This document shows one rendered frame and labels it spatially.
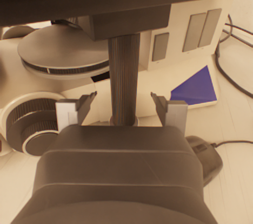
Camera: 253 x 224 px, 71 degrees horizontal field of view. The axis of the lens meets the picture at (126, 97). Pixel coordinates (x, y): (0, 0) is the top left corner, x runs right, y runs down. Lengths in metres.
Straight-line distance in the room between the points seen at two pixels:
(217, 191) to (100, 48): 0.22
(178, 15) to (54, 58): 0.16
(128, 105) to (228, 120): 0.19
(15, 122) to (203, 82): 0.25
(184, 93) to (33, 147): 0.20
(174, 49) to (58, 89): 0.16
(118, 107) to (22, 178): 0.14
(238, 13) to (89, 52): 0.55
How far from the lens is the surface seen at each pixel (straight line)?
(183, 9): 0.24
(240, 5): 0.71
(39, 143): 0.19
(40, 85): 0.24
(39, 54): 0.27
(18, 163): 0.26
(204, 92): 0.30
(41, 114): 0.19
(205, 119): 0.30
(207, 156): 0.23
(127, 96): 0.15
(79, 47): 0.27
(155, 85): 0.25
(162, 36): 0.23
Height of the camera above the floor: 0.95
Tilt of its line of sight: 42 degrees down
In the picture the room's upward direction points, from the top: 1 degrees clockwise
